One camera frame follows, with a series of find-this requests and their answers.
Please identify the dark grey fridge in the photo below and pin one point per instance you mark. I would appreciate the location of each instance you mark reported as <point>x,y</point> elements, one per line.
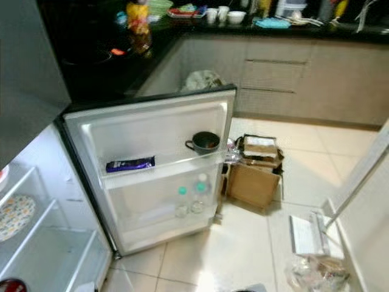
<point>30,79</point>

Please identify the patterned round plate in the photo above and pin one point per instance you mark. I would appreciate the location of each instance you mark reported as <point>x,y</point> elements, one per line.
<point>17,218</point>

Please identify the dark purple snack packet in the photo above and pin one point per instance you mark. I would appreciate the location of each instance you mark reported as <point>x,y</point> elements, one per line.
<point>130,164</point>

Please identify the red round pot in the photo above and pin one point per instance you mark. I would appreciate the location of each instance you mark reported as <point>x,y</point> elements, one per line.
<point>12,286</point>

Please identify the yellow snack bag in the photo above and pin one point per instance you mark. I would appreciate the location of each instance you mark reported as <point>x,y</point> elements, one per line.
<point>138,18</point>

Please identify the short teal-capped water bottle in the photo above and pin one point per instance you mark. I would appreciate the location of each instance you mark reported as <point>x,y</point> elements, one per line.
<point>182,202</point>

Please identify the tall pale-capped water bottle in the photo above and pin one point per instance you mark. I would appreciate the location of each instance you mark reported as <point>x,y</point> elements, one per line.
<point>199,194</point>

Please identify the black mug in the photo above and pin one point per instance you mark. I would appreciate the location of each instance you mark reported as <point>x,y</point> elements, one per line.
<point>205,144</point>

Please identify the crumpled grey plastic bag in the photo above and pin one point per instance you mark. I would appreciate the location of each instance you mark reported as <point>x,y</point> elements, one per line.
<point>202,81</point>

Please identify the red tray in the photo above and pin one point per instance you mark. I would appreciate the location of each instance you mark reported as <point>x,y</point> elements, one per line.
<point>185,11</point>

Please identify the white cup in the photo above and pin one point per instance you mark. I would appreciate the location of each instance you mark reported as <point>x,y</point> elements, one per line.
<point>216,14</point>

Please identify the small cardboard box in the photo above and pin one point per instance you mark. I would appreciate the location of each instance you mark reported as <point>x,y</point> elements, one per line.
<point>252,185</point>

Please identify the white bowl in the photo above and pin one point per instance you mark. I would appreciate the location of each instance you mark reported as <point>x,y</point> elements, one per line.
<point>236,17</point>

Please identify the teal cloth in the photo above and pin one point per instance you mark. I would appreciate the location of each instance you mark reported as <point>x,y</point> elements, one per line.
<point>272,23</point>

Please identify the grey kitchen cabinet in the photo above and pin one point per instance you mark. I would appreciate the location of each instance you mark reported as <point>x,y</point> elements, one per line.
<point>310,85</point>

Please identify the white flat mop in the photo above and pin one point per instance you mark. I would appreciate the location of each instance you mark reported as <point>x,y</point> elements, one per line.
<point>304,236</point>

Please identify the clear rubbish-filled plastic bag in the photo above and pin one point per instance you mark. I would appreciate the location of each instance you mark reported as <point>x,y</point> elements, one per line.
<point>316,275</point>

